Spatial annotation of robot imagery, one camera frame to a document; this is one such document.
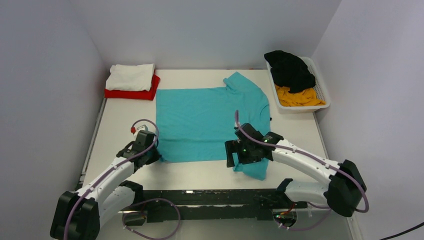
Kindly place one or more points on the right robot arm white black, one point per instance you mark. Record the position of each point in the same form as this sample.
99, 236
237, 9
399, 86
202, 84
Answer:
338, 186

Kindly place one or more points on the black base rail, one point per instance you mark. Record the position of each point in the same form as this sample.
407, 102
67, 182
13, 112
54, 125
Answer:
211, 204

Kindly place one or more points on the black t shirt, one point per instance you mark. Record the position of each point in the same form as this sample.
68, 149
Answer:
288, 70

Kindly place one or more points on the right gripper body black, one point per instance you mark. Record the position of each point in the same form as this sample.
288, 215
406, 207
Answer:
246, 155

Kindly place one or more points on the black cable corner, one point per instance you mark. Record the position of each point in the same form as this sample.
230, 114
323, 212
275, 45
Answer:
404, 232

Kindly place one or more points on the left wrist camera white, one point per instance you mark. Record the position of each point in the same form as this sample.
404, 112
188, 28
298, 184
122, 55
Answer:
136, 129

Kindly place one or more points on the yellow t shirt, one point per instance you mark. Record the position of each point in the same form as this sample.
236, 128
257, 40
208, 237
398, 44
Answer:
305, 98

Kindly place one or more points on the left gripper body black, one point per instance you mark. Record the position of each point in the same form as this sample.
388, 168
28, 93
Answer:
153, 155

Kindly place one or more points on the teal t shirt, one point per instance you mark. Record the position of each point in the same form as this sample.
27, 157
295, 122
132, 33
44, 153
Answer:
194, 124

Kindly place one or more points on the red folded t shirt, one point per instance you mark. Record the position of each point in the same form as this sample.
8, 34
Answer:
135, 95

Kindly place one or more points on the white folded t shirt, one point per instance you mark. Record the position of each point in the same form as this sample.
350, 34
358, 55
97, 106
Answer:
133, 78

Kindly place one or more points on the white plastic basket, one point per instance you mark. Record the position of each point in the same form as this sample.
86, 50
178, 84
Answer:
320, 90

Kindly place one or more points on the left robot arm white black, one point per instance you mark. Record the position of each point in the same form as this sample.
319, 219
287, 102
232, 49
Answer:
80, 215

